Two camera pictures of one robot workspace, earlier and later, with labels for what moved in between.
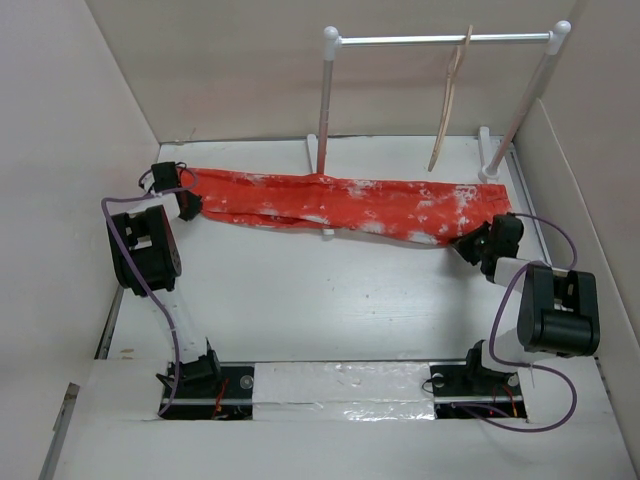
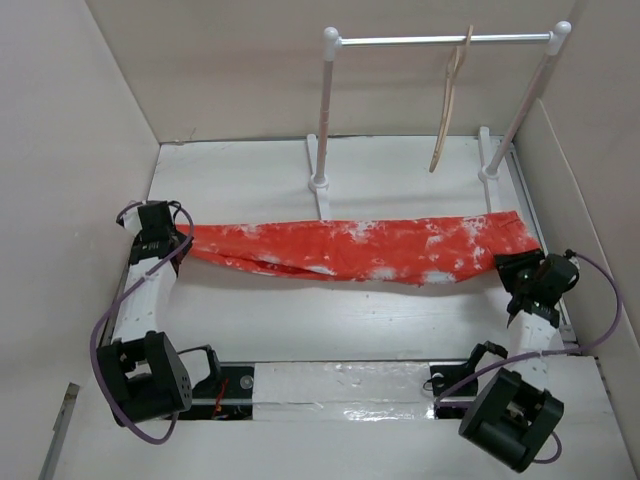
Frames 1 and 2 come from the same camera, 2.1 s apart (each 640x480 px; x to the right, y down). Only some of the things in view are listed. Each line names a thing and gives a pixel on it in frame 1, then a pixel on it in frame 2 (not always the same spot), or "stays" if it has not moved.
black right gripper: x=462 y=244 -> x=508 y=263
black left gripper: x=194 y=207 -> x=181 y=237
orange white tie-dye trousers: x=422 y=212 -> x=459 y=249
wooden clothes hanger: x=454 y=68 stays
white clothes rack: x=492 y=157 stays
